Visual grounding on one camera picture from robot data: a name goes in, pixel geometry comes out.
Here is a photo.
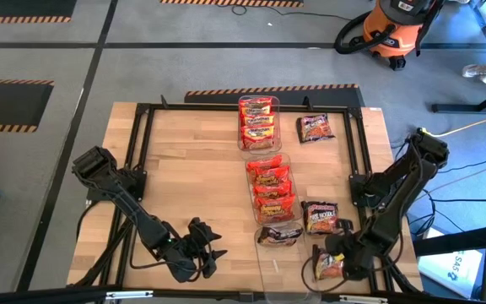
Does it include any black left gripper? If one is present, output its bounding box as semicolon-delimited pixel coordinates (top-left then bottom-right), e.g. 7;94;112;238
177;217;229;282

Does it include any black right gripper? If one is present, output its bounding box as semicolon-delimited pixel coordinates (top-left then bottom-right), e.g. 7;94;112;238
331;218;370;280

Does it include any black fire noodle packet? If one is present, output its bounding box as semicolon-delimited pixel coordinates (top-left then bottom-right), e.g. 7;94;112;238
295;112;336;144
300;201;340;236
312;244;346;282
256;222;305;248

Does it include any clear plastic bin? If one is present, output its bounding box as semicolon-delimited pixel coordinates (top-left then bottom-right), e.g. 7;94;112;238
245;152;304;227
253;221;322;304
238;95;285;154

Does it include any black metal beam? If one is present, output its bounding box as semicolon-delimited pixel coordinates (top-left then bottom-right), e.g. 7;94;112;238
411;223;486;257

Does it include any white printed box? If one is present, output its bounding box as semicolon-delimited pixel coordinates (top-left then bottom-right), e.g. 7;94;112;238
418;227;484;299

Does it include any black hazard-striped floor mat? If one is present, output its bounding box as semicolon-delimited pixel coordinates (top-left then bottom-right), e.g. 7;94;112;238
0;78;55;134
0;0;78;24
183;83;365;109
159;0;305;8

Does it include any black desk stand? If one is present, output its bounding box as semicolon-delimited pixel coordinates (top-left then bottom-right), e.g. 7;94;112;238
431;79;486;114

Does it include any orange shop vacuum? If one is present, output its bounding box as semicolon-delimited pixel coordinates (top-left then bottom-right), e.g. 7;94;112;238
361;0;445;71

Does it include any person's shoe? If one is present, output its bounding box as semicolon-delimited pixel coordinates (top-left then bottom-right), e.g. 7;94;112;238
462;62;486;85

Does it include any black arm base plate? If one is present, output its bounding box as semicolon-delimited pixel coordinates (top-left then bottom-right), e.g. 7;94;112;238
85;168;148;203
349;175;411;208

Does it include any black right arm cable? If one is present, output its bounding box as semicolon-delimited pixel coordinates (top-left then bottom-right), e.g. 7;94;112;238
300;252;348;294

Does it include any silver metal bracket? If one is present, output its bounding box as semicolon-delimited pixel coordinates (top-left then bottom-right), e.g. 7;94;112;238
338;294;390;304
105;290;154;301

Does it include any black metal table frame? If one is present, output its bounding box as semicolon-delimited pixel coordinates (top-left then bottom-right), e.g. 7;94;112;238
67;95;424;304

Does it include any yellow extension cord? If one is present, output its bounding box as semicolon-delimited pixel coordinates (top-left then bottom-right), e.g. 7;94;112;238
419;108;486;143

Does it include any black vacuum hose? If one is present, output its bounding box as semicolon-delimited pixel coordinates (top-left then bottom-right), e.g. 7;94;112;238
333;11;396;55

